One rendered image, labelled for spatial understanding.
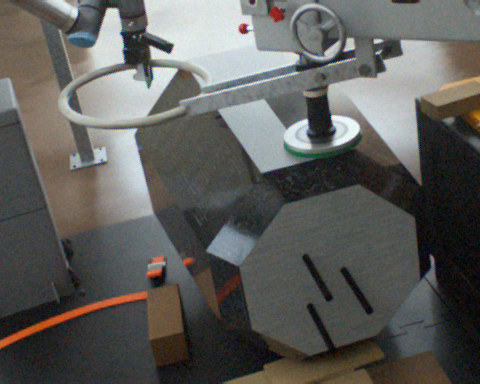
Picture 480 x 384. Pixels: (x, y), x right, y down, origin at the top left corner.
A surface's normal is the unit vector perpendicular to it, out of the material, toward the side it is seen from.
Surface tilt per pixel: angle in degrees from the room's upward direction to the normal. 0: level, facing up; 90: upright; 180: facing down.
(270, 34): 90
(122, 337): 0
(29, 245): 90
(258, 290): 90
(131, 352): 0
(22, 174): 90
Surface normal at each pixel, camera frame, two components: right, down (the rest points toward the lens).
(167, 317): -0.14, -0.90
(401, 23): -0.50, 0.44
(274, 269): 0.26, 0.37
